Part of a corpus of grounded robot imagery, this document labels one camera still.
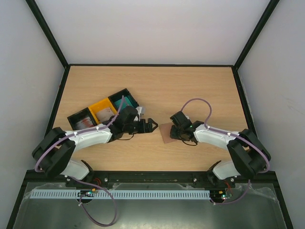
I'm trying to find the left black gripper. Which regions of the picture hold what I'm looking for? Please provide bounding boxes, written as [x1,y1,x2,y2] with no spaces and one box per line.
[123,118,158,134]

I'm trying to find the black bin with teal cards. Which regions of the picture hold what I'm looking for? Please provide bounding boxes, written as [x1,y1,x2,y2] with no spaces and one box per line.
[108,88,139,111]

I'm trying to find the yellow plastic bin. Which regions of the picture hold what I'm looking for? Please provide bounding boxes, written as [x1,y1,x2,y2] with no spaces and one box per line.
[88,98,117,124]

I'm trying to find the black bin with red cards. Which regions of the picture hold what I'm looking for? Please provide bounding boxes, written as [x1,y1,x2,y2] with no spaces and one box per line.
[67,108,97,130]

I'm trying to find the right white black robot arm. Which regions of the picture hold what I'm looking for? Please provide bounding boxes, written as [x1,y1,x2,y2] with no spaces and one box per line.
[170,118,271,187]

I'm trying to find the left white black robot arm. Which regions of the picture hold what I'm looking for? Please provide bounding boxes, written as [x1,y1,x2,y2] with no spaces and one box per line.
[32,106,158,180]

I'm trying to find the teal card stack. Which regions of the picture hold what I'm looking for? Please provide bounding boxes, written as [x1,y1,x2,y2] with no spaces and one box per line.
[113,96,133,111]

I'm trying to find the white floral card stack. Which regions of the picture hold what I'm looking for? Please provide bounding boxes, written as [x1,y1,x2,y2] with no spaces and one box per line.
[96,107,114,123]

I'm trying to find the white red circle cards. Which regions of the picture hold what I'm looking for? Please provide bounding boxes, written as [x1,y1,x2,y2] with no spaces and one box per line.
[75,118,94,130]

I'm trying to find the black aluminium frame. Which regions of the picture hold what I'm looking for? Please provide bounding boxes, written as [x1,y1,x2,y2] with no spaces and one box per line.
[7,0,279,229]

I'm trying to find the light blue slotted cable duct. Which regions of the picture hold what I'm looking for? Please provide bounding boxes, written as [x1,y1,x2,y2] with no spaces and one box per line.
[30,189,211,200]

